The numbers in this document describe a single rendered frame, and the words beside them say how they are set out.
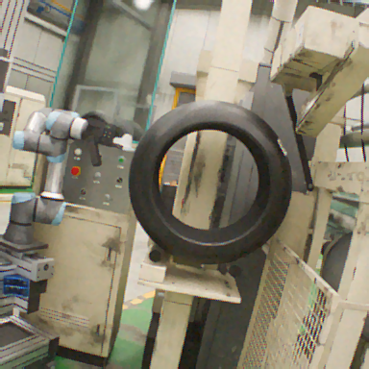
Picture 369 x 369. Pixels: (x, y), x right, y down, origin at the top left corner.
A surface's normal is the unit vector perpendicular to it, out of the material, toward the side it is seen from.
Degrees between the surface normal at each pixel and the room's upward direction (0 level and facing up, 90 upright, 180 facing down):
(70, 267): 91
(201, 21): 90
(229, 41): 90
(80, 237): 90
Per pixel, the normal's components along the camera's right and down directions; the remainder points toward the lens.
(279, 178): 0.17, 0.04
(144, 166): -0.20, 0.01
